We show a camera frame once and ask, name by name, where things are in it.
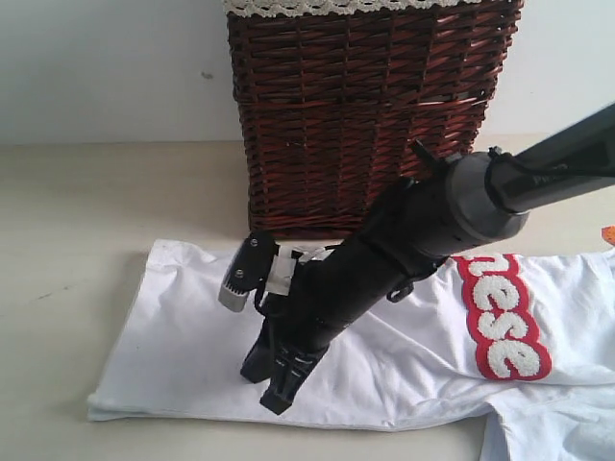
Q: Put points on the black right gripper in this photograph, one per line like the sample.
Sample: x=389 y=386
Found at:
x=292 y=341

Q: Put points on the white t-shirt red patch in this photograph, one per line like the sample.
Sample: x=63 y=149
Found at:
x=525 y=341

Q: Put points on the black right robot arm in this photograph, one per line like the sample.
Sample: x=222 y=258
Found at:
x=411 y=229

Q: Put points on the dark brown wicker basket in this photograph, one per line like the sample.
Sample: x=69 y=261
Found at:
x=329 y=106

